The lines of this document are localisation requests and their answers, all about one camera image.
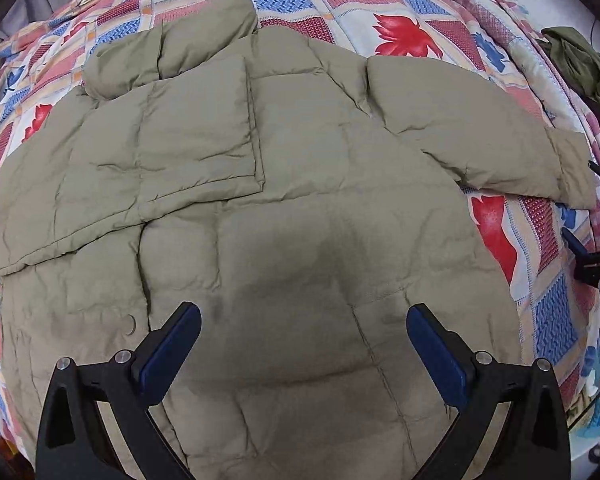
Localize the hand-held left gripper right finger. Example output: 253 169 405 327
406 303 571 480

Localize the leaf print patchwork quilt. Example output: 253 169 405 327
0 0 600 466

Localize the olive green garment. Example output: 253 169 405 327
540 26 600 109

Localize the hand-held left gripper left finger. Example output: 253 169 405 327
36 302 203 480

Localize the beige puffer jacket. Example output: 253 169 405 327
0 0 598 480

